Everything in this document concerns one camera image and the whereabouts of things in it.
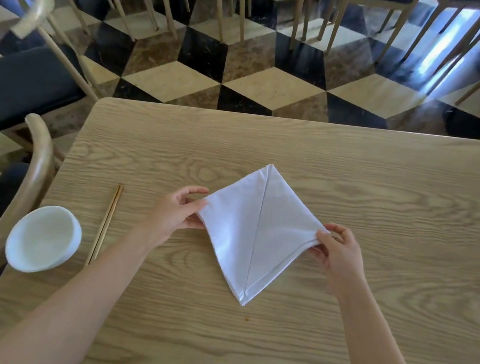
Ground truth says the golden chopstick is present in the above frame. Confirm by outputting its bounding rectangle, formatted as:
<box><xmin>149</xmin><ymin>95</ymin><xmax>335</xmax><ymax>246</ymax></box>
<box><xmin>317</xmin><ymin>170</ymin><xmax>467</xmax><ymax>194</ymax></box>
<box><xmin>89</xmin><ymin>183</ymin><xmax>125</xmax><ymax>267</ymax></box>
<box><xmin>85</xmin><ymin>181</ymin><xmax>122</xmax><ymax>269</ymax></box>

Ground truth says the person's right forearm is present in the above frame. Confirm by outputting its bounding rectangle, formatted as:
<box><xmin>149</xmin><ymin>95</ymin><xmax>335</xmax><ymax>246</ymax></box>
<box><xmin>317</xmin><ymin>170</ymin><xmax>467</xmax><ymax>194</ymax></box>
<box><xmin>320</xmin><ymin>276</ymin><xmax>474</xmax><ymax>364</ymax></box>

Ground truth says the white cloth napkin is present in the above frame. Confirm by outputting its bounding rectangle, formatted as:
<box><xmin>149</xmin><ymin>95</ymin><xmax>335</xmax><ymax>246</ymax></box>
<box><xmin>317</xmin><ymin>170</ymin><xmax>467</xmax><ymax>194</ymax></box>
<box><xmin>182</xmin><ymin>153</ymin><xmax>338</xmax><ymax>318</ymax></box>

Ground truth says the white ceramic bowl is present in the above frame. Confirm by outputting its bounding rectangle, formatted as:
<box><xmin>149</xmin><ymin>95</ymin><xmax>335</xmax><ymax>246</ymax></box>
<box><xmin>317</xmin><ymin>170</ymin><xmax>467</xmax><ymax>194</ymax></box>
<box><xmin>1</xmin><ymin>198</ymin><xmax>87</xmax><ymax>281</ymax></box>

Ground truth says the person's left forearm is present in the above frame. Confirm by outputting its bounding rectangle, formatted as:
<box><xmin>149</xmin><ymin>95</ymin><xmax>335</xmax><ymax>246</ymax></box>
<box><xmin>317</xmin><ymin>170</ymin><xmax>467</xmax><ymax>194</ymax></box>
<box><xmin>0</xmin><ymin>201</ymin><xmax>169</xmax><ymax>364</ymax></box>

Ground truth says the person's left hand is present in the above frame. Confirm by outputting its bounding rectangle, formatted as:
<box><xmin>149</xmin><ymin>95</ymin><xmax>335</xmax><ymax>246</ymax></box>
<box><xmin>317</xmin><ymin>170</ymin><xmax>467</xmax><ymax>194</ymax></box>
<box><xmin>137</xmin><ymin>178</ymin><xmax>212</xmax><ymax>254</ymax></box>

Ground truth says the person's right hand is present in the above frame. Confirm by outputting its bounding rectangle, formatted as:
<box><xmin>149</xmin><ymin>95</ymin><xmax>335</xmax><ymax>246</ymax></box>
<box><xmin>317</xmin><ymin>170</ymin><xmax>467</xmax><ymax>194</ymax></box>
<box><xmin>302</xmin><ymin>220</ymin><xmax>376</xmax><ymax>302</ymax></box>

